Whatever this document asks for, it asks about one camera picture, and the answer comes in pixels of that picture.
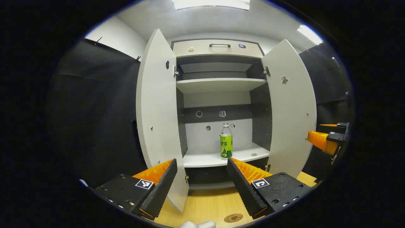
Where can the black backdrop cloth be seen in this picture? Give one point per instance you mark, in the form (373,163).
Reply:
(326,82)
(95,110)

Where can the grey cabinet drawer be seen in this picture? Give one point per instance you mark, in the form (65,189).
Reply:
(202,50)

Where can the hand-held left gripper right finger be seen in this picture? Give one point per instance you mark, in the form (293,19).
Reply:
(245,190)

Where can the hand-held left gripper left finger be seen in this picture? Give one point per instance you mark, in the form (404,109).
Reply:
(161,190)

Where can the green label tea bottle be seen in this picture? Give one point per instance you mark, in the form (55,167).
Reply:
(226,145)

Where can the grey cabinet door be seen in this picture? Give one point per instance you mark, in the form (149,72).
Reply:
(291,120)
(158,110)

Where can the grey white cabinet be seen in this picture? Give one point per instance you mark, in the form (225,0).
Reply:
(218,85)

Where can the ceiling light panel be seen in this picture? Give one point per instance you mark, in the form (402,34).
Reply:
(212,3)
(310,34)

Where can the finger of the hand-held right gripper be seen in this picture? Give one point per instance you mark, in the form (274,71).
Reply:
(332,125)
(319,141)

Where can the round wooden coaster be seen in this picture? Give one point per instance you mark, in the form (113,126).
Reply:
(233,218)

